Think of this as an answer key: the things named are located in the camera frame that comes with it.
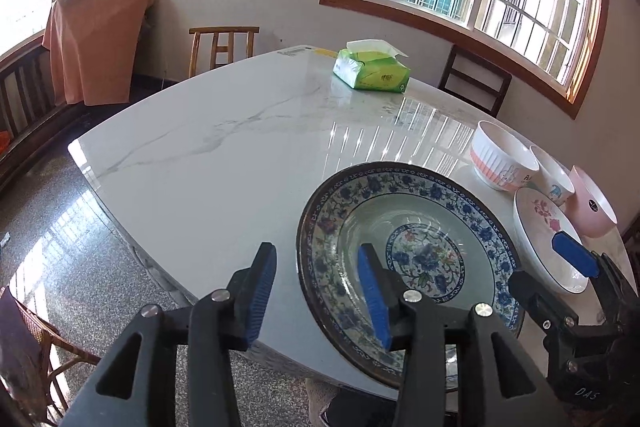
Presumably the white bowl with pink stripes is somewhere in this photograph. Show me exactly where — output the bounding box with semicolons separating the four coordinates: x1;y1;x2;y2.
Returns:
470;120;540;194

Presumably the light wooden chair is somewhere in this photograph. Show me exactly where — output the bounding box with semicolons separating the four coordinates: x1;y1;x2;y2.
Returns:
188;26;260;80

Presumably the large blue floral plate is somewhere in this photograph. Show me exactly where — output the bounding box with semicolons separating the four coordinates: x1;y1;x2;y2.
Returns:
296;161;526;377

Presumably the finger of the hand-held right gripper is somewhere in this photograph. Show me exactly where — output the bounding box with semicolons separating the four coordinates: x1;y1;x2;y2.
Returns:
551;231;640;333
507;269;581;348

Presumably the orange cloth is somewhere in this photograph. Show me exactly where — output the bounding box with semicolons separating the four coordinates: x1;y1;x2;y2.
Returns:
42;0;154;106

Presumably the white plate with pink flowers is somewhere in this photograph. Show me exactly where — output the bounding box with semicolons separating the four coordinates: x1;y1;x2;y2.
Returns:
513;187;590;295

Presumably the barred window with wooden frame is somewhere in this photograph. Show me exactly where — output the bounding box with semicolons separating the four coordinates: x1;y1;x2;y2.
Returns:
320;0;611;120

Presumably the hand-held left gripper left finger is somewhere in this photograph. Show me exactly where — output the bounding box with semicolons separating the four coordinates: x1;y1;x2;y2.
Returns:
60;242;278;427

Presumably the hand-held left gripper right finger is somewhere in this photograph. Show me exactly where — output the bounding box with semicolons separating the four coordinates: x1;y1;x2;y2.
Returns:
356;243;571;427

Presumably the green tissue pack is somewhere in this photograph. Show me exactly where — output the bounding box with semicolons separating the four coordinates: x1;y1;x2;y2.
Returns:
333;39;411;94

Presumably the dark wooden bench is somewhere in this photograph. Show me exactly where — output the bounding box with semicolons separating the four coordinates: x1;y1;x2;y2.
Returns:
0;32;86;188

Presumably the dark wooden chair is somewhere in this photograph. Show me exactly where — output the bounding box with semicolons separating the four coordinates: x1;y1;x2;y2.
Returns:
438;44;513;118

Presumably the rattan chair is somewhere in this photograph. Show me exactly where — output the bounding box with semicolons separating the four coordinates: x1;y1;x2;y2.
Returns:
0;287;101;427

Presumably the small white bowl blue print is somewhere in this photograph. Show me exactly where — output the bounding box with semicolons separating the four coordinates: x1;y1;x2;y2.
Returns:
529;146;577;208

